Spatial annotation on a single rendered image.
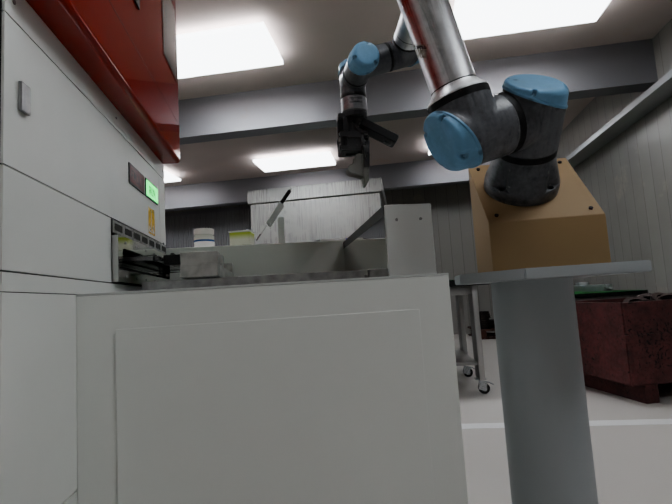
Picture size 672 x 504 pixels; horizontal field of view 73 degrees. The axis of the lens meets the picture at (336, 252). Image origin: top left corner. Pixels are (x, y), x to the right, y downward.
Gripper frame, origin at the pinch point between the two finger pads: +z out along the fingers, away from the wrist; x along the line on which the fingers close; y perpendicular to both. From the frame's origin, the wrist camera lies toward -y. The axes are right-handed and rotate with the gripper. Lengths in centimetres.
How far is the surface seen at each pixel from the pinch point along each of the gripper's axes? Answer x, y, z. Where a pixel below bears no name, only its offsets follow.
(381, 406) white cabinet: 46, 10, 51
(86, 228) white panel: 42, 59, 17
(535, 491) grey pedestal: 38, -20, 71
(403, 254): 40.0, 2.3, 24.4
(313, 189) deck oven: -435, -24, -104
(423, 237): 40.0, -1.9, 21.3
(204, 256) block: 22, 42, 21
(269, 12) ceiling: -214, 22, -192
